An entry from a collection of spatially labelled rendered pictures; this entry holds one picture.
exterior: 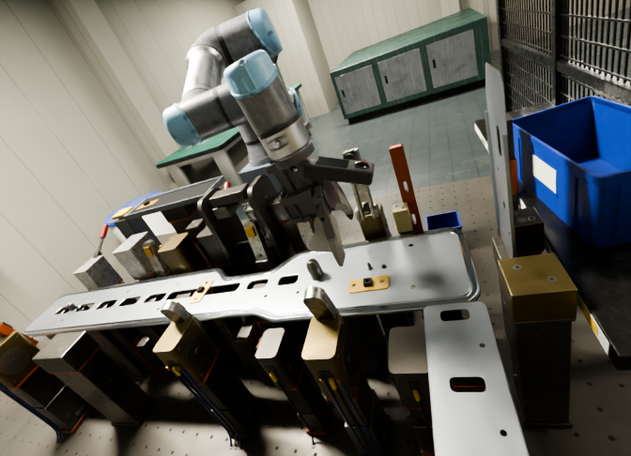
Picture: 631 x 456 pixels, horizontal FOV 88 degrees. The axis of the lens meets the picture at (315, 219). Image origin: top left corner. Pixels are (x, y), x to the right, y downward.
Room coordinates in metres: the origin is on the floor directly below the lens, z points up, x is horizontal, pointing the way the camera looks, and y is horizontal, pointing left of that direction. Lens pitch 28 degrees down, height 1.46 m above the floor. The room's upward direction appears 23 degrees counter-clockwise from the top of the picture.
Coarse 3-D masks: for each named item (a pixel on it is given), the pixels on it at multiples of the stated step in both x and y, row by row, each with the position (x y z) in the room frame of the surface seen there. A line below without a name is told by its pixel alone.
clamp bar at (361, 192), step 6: (348, 150) 0.72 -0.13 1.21; (354, 150) 0.70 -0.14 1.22; (348, 156) 0.68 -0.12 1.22; (354, 156) 0.68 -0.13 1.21; (360, 156) 0.71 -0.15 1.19; (354, 186) 0.70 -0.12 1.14; (360, 186) 0.70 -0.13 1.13; (366, 186) 0.68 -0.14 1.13; (354, 192) 0.70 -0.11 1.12; (360, 192) 0.70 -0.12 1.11; (366, 192) 0.68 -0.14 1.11; (360, 198) 0.70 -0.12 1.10; (366, 198) 0.69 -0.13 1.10; (360, 204) 0.69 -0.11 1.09; (372, 204) 0.68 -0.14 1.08; (360, 210) 0.69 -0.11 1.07; (372, 210) 0.68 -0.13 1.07; (372, 216) 0.68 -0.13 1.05
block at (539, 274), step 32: (544, 256) 0.35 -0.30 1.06; (512, 288) 0.32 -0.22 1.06; (544, 288) 0.30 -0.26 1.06; (576, 288) 0.28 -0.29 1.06; (512, 320) 0.34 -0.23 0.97; (544, 320) 0.30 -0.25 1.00; (512, 352) 0.37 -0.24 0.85; (544, 352) 0.30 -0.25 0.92; (512, 384) 0.39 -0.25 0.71; (544, 384) 0.30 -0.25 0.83; (544, 416) 0.30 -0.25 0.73
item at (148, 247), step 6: (150, 240) 0.99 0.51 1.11; (144, 246) 0.98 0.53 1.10; (150, 246) 0.97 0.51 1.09; (156, 246) 0.98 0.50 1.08; (150, 252) 0.96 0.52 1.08; (156, 252) 0.96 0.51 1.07; (150, 258) 0.97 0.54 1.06; (156, 258) 0.96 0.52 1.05; (156, 264) 0.96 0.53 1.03; (162, 264) 0.96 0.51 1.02; (156, 270) 0.96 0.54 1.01; (162, 270) 0.95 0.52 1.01; (168, 270) 0.96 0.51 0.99
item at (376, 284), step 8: (352, 280) 0.55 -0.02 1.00; (360, 280) 0.54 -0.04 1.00; (368, 280) 0.52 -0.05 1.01; (376, 280) 0.52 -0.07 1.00; (384, 280) 0.51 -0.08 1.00; (352, 288) 0.52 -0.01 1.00; (360, 288) 0.51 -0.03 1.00; (368, 288) 0.50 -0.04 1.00; (376, 288) 0.50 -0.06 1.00; (384, 288) 0.49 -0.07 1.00
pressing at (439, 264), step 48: (384, 240) 0.63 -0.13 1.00; (432, 240) 0.57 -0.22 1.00; (96, 288) 1.04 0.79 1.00; (144, 288) 0.90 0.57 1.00; (192, 288) 0.78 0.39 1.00; (240, 288) 0.69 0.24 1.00; (288, 288) 0.61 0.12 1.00; (336, 288) 0.55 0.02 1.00; (432, 288) 0.44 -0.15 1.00; (480, 288) 0.40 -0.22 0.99
